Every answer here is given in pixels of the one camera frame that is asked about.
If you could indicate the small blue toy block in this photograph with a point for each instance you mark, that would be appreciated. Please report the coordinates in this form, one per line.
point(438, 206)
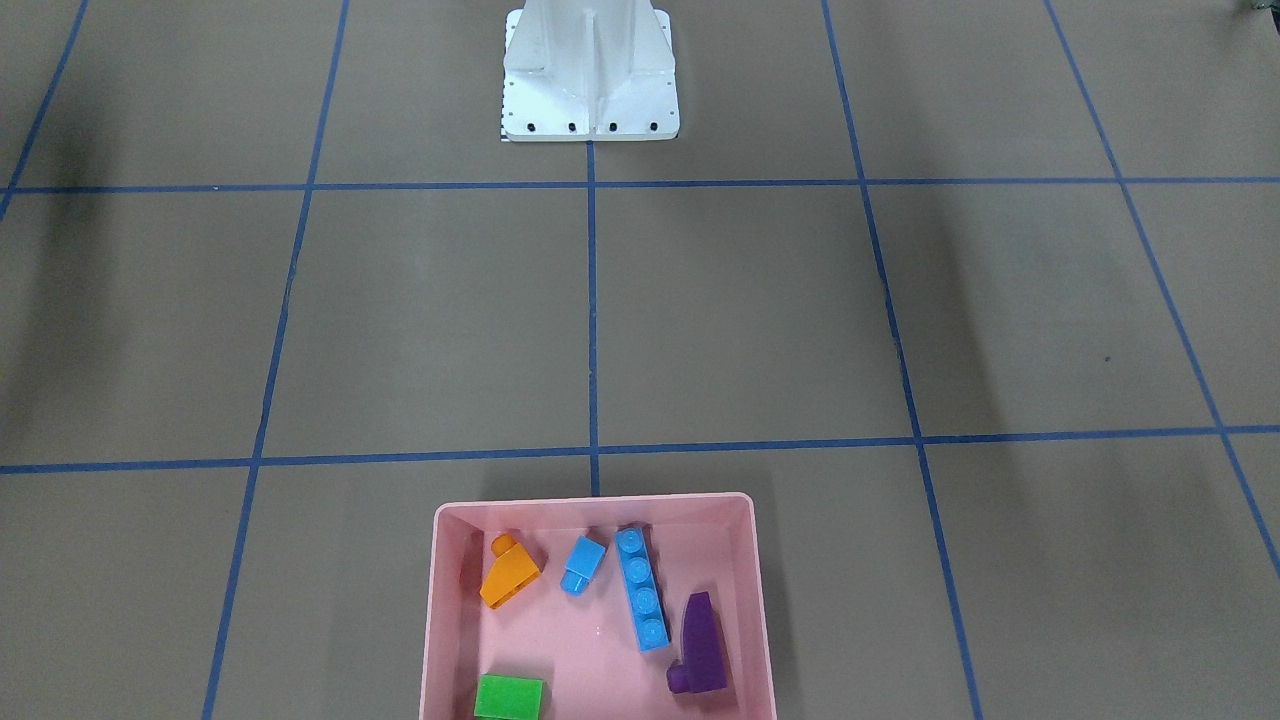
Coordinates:
point(582, 565)

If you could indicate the orange toy block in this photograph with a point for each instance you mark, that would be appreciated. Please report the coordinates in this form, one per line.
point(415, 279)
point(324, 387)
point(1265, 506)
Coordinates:
point(513, 569)

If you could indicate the long blue toy block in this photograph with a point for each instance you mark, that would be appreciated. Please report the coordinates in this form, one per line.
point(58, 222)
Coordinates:
point(642, 593)

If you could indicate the purple toy block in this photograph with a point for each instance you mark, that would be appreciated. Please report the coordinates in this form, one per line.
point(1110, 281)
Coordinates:
point(701, 667)

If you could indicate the green toy block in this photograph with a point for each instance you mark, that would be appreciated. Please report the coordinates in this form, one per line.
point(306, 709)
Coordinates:
point(509, 697)

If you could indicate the pink plastic box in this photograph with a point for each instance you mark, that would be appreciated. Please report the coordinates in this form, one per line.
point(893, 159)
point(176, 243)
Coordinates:
point(584, 647)

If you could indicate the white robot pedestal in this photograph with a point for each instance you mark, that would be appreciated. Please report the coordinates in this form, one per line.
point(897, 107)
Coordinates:
point(589, 71)

